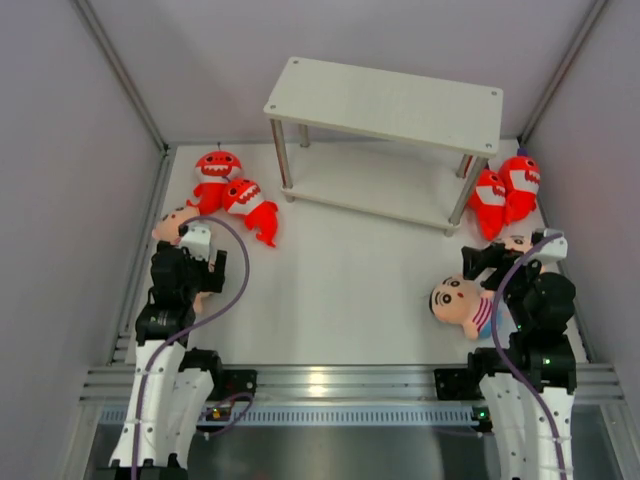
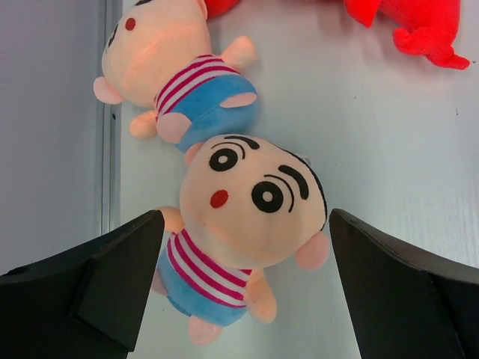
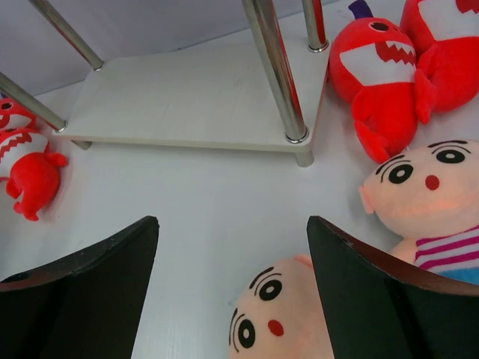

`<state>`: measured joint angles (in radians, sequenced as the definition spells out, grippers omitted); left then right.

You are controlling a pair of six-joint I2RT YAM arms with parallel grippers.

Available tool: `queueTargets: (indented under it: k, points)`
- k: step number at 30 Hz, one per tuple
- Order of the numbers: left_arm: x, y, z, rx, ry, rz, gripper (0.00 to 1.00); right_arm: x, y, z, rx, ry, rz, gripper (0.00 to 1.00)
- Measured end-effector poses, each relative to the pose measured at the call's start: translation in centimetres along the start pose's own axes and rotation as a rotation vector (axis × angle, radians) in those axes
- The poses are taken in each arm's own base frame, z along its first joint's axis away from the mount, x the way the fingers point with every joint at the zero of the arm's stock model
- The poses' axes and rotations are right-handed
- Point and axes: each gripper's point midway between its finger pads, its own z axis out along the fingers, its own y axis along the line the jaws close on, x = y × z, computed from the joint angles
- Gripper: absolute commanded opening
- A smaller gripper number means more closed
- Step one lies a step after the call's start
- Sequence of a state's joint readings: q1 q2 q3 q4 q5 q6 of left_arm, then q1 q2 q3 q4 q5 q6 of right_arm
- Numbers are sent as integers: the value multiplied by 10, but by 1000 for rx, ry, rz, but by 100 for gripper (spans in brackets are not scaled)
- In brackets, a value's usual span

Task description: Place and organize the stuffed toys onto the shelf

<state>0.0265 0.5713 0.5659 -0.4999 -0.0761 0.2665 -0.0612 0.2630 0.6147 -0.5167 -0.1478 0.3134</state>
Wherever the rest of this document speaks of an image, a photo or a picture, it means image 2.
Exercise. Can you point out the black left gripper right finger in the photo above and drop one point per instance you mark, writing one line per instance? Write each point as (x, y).
(404, 301)

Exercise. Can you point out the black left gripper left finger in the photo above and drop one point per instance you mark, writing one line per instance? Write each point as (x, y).
(86, 302)

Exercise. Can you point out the boy plush doll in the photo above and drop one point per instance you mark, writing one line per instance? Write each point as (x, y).
(159, 57)
(245, 205)

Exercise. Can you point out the red shark plush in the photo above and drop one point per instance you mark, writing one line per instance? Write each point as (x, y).
(219, 7)
(424, 27)

